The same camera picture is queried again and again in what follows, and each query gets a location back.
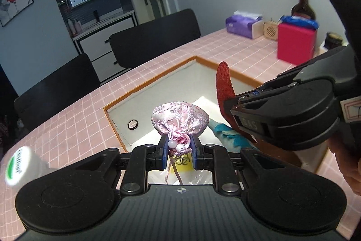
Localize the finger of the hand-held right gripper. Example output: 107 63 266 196
238 46 350 102
231 90 282 143

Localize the pink checkered tablecloth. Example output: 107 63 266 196
0 29 361 241

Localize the pink brocade pouch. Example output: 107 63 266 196
151 101 210 185

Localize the black chair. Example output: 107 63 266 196
109 9 201 69
14 53 101 131

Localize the orange cardboard box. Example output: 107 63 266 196
103 55 335 174

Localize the clear plastic bag yellow label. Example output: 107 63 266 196
166 155 213 185

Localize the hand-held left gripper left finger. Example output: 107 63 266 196
76 134 170 196

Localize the round-grille wooden box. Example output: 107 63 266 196
264 19 280 41

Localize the red box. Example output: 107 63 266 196
277 22 318 66

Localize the white green-label bottle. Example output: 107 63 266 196
5 146 51 189

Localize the dark jar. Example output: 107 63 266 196
326 33 345 49

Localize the purple tissue pack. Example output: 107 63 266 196
225 10 264 40

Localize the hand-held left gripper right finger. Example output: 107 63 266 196
192 136 285 196

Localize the red knit glove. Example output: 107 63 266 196
215 61 240 129

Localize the white drawer cabinet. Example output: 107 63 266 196
72 11 139 83

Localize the blue packet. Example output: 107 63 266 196
280 15 319 30

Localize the brown glass bottle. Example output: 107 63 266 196
291 0 316 20

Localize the person's right hand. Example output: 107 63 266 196
329 128 361 193

